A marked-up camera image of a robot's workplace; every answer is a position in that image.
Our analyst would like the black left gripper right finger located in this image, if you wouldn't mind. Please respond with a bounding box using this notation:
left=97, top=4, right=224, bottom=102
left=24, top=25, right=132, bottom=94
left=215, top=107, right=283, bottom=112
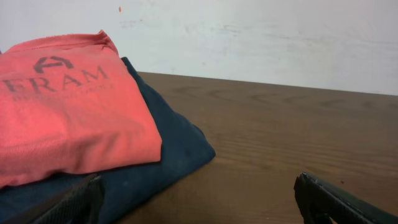
left=294, top=172, right=397, bottom=224

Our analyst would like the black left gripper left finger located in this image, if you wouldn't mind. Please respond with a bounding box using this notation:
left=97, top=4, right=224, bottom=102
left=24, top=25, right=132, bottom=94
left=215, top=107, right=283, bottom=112
left=4, top=174, right=105, bottom=224

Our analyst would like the folded red printed t-shirt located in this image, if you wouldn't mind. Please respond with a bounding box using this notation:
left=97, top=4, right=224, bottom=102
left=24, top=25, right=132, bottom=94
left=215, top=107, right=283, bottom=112
left=1, top=32, right=162, bottom=187

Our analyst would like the folded navy blue garment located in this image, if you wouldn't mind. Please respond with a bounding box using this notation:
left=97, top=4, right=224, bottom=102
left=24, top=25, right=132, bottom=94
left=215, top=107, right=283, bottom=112
left=1, top=57, right=215, bottom=223

